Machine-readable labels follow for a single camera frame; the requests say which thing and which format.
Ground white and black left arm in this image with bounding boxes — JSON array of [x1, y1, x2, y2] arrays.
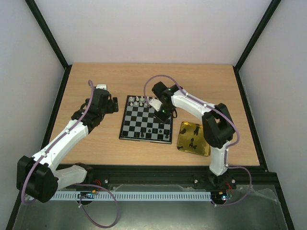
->
[[16, 84, 118, 205]]

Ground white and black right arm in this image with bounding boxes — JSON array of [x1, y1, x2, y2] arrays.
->
[[149, 81, 236, 188]]

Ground white chess piece row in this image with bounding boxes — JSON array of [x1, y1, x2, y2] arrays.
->
[[128, 96, 151, 107]]

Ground black chess pieces in tray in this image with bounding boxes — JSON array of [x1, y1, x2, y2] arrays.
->
[[177, 127, 200, 150]]

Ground black and grey chessboard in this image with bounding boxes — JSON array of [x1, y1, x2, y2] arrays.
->
[[119, 95, 173, 144]]

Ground gold rectangular tray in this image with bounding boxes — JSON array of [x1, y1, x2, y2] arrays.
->
[[177, 121, 211, 157]]

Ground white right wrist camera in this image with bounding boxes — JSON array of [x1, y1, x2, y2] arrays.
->
[[148, 98, 162, 112]]

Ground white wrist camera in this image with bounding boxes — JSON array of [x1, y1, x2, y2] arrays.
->
[[96, 84, 107, 91], [148, 98, 162, 112]]

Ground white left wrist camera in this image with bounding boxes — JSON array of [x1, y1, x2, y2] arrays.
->
[[96, 84, 107, 91]]

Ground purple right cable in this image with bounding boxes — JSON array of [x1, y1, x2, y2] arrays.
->
[[143, 75, 252, 207]]

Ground purple cable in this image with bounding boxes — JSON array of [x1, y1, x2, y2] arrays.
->
[[143, 75, 252, 207], [21, 80, 119, 229]]

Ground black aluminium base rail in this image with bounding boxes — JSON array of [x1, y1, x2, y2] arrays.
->
[[91, 164, 279, 191]]

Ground slotted grey cable duct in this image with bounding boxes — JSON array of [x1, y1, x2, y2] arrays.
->
[[50, 191, 212, 202]]

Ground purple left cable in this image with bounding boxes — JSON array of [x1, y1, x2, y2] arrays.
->
[[21, 80, 119, 229]]

